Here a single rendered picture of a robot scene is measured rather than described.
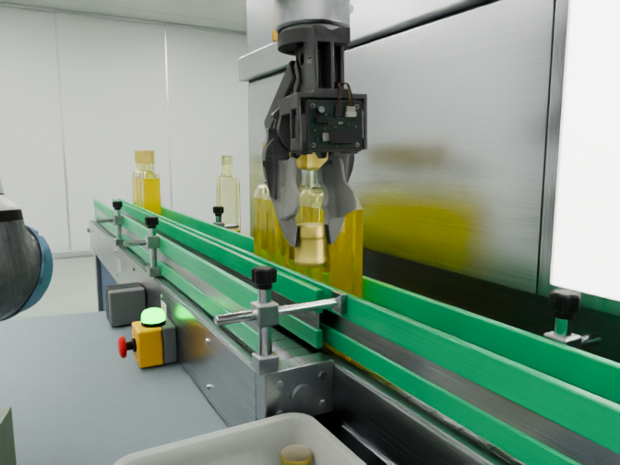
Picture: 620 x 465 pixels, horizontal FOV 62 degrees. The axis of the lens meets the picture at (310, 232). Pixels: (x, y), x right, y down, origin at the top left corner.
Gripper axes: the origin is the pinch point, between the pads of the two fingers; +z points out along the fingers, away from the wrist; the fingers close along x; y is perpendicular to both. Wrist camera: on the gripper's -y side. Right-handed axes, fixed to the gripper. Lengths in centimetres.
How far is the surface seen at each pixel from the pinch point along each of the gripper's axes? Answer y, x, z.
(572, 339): 16.5, 20.0, 9.5
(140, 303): -71, -17, 24
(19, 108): -588, -119, -74
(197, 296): -36.5, -7.9, 14.8
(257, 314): -3.9, -5.2, 9.5
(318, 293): -9.5, 4.4, 9.4
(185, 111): -617, 59, -77
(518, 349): 12.7, 17.3, 11.3
